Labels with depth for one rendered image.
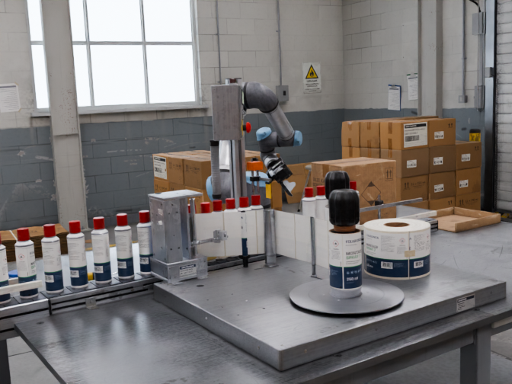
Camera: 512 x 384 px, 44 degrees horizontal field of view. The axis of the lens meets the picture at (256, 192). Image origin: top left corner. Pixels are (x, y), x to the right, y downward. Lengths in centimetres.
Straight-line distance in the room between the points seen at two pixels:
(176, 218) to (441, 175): 460
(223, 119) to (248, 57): 617
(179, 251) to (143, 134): 582
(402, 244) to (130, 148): 602
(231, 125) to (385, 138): 392
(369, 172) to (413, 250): 97
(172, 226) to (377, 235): 61
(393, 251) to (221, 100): 77
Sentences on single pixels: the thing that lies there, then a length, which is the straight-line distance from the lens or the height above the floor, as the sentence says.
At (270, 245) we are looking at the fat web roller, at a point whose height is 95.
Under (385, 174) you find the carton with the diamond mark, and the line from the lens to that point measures 292.
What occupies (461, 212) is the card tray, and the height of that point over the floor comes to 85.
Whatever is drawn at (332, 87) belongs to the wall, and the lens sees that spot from 906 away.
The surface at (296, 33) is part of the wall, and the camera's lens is 877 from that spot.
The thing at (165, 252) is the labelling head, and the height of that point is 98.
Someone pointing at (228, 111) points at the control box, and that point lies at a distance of 220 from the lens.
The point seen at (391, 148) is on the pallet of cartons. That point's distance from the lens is 598.
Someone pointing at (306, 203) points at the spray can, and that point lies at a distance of 239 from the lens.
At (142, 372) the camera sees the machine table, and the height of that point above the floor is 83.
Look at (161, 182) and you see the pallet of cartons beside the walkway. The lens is 638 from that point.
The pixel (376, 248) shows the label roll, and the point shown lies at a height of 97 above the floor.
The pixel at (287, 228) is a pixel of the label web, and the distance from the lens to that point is 204.
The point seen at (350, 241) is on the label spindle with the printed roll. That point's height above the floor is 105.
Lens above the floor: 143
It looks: 9 degrees down
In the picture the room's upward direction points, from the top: 2 degrees counter-clockwise
